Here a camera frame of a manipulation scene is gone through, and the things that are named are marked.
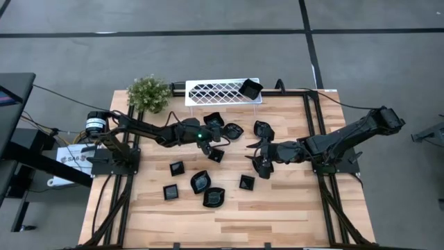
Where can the black desk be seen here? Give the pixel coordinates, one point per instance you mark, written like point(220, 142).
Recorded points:
point(14, 104)

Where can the laptop screen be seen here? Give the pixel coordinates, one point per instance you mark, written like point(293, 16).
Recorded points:
point(6, 97)

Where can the grey metal stand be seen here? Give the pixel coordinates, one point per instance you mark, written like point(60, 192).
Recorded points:
point(431, 133)

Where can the white cardboard box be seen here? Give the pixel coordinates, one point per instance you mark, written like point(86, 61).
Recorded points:
point(71, 156)

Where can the green potted plant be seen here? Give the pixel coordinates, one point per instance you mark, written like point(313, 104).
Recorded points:
point(149, 93)

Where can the black wavy square mini plate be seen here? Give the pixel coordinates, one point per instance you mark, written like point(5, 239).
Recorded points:
point(250, 89)
point(214, 118)

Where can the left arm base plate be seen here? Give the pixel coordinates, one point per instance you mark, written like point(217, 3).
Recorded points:
point(114, 168)

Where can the black table clamp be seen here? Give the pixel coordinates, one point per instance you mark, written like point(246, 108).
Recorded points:
point(267, 246)
point(176, 246)

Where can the black leaf-shaped mini plate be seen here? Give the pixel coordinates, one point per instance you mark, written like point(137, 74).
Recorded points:
point(256, 166)
point(264, 129)
point(214, 197)
point(234, 131)

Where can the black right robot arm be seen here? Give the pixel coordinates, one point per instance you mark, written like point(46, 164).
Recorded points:
point(347, 133)

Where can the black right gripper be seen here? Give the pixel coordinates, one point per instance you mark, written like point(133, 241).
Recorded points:
point(284, 151)

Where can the white lattice shelf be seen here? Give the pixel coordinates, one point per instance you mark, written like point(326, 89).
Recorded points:
point(189, 102)

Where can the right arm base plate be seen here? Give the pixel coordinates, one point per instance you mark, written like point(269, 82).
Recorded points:
point(341, 168)

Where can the large dark bowl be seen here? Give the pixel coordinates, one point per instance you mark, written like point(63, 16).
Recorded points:
point(200, 182)

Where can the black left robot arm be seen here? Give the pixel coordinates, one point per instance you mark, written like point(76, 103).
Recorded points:
point(145, 130)

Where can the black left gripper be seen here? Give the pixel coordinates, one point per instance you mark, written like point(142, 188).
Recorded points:
point(189, 132)

